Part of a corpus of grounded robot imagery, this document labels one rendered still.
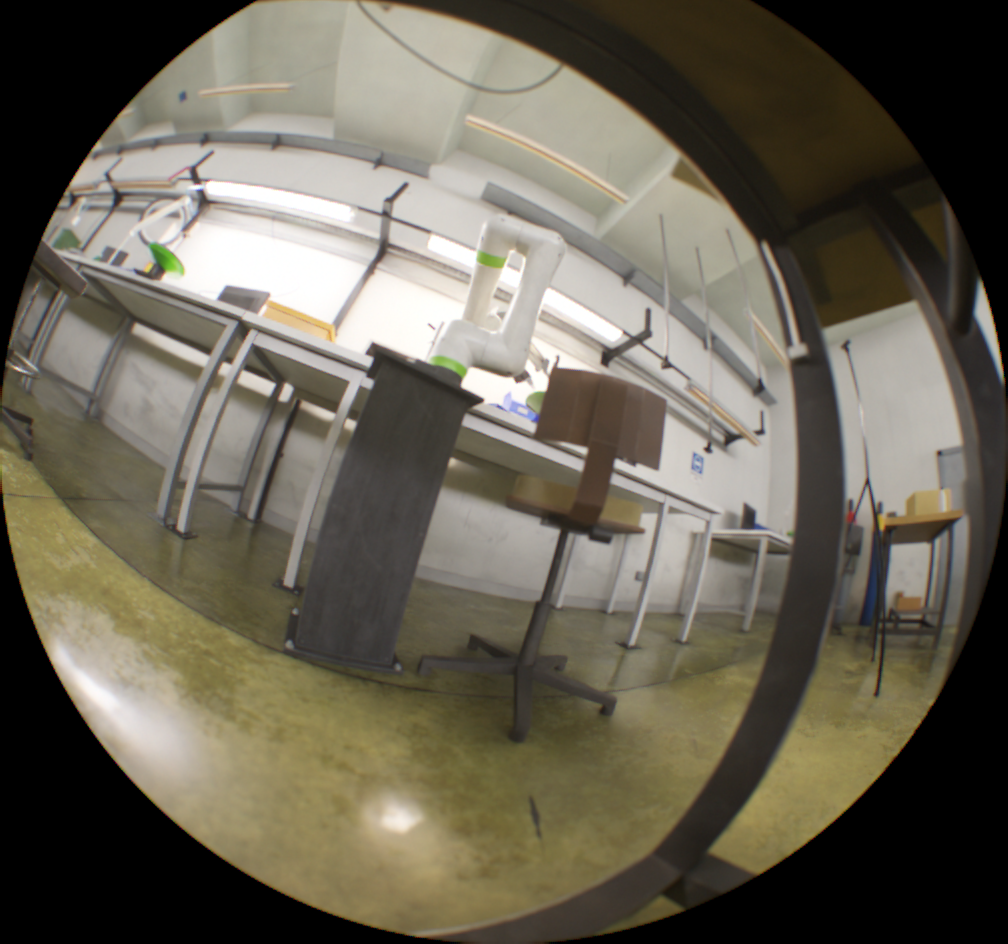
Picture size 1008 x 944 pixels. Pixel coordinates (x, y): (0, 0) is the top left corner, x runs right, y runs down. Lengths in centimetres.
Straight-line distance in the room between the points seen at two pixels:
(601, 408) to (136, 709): 108
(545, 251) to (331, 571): 108
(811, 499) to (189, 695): 86
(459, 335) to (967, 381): 103
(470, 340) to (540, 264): 33
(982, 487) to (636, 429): 70
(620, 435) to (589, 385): 15
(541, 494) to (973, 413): 79
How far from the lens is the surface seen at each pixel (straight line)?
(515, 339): 97
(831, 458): 32
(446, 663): 95
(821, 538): 31
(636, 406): 81
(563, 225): 351
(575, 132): 396
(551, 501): 77
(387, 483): 80
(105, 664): 73
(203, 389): 146
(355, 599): 85
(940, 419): 569
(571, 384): 79
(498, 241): 108
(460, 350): 95
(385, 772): 64
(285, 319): 147
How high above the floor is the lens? 48
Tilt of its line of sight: 16 degrees up
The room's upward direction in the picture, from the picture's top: 16 degrees clockwise
